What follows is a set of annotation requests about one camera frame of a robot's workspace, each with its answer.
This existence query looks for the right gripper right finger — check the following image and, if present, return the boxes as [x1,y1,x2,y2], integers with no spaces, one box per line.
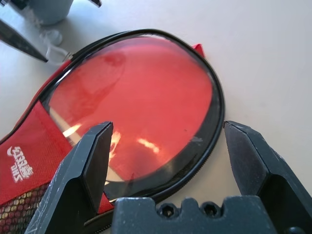
[222,120,312,234]

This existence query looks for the red black paddle case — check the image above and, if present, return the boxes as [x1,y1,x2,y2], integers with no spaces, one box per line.
[0,28,225,234]

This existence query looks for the grey plush zipper charm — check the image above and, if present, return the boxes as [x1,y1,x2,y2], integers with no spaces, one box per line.
[28,0,74,66]

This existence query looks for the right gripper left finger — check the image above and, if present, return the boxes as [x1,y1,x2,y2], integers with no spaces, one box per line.
[24,120,114,234]

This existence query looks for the red ping-pong paddle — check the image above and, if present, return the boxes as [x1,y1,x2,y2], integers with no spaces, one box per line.
[47,36,213,182]

